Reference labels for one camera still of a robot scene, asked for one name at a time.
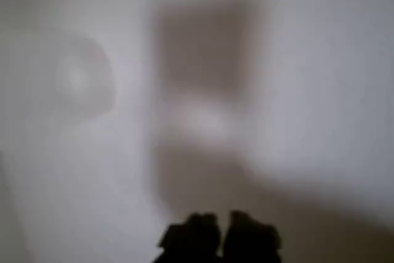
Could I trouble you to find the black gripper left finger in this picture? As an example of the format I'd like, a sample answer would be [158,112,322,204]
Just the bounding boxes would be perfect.
[152,212,223,263]

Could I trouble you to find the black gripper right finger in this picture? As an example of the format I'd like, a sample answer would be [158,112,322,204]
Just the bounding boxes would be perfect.
[222,209,283,263]

